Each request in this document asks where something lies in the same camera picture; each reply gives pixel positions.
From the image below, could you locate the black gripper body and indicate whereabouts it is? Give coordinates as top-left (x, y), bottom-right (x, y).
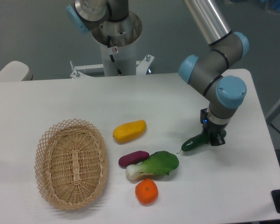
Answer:
top-left (202, 120), bottom-right (228, 140)

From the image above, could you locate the dark green cucumber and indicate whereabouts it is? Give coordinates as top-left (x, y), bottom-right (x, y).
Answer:
top-left (176, 130), bottom-right (227, 154)

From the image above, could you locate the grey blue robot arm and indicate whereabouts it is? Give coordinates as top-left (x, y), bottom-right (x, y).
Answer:
top-left (66, 0), bottom-right (249, 151)

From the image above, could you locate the green bok choy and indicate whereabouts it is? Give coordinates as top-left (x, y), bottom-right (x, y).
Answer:
top-left (126, 151), bottom-right (179, 181)

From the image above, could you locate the purple sweet potato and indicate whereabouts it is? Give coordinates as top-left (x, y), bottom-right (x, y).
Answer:
top-left (118, 151), bottom-right (149, 168)

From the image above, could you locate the yellow mango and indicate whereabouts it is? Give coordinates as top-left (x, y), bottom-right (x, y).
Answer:
top-left (112, 120), bottom-right (147, 143)

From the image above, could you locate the orange tangerine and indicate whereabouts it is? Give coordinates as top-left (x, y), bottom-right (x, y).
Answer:
top-left (135, 179), bottom-right (159, 205)

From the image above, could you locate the woven wicker basket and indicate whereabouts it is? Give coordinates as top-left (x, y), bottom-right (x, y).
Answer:
top-left (35, 119), bottom-right (108, 210)

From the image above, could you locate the white chair armrest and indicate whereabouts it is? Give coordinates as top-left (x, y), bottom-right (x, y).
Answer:
top-left (0, 61), bottom-right (33, 83)

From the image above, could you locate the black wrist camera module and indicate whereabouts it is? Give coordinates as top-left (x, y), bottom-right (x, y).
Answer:
top-left (200, 108), bottom-right (208, 128)

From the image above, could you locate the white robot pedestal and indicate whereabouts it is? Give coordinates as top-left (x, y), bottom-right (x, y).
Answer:
top-left (69, 11), bottom-right (155, 80)

